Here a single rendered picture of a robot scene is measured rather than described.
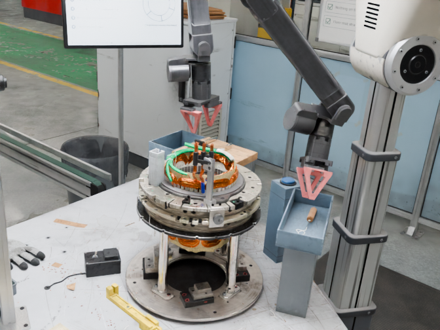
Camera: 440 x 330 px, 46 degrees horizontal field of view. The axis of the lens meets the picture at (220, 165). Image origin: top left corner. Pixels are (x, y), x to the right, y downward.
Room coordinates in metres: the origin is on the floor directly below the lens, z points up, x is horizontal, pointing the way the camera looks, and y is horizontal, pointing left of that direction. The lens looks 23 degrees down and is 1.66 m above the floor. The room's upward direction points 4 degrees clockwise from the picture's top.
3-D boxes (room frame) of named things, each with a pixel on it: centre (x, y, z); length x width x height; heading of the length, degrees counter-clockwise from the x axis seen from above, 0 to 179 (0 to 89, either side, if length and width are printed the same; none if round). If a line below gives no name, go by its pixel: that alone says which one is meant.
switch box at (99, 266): (1.24, 0.31, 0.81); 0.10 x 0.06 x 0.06; 110
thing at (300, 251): (1.15, -0.23, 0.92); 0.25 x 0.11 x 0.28; 165
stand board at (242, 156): (1.52, 0.02, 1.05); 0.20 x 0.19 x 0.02; 56
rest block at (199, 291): (1.12, 0.02, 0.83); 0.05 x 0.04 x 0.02; 113
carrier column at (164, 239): (1.13, 0.13, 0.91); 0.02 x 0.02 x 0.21
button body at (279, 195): (1.39, -0.20, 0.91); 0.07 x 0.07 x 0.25; 33
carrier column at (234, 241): (1.15, -0.05, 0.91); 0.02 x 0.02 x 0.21
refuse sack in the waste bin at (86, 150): (2.74, 0.72, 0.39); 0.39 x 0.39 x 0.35
